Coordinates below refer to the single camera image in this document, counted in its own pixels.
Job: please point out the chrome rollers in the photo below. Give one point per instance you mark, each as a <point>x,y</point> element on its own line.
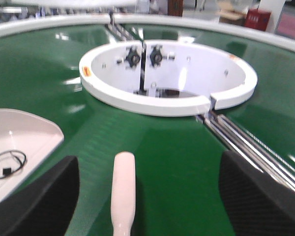
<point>244,143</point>
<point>120,32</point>

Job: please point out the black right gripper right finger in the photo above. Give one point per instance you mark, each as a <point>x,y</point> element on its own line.
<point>255,203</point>

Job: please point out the pink hand brush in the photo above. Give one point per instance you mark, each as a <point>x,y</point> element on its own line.
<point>123,193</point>

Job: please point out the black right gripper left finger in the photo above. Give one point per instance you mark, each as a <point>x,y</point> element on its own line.
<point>46,206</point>

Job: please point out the black bearing mount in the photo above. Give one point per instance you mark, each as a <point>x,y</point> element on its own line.
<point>133,57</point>
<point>156,56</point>

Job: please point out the white central ring housing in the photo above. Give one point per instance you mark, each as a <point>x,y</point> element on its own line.
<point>200,78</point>

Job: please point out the pink plastic dustpan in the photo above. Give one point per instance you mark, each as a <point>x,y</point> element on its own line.
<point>26,140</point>

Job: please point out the chrome rollers near right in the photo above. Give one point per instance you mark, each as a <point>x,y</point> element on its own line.
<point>244,143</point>

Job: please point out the right black bearing mount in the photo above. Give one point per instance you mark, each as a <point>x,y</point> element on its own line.
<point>156,56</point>

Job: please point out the cardboard box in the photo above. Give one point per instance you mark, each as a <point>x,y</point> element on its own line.
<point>231,16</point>

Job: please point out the red cabinet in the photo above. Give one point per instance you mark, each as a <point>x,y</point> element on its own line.
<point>257,19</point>

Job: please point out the left black bearing mount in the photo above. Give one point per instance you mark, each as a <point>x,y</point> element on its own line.
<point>133,57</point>

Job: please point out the chrome rollers far left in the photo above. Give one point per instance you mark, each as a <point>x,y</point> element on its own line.
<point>120,32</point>

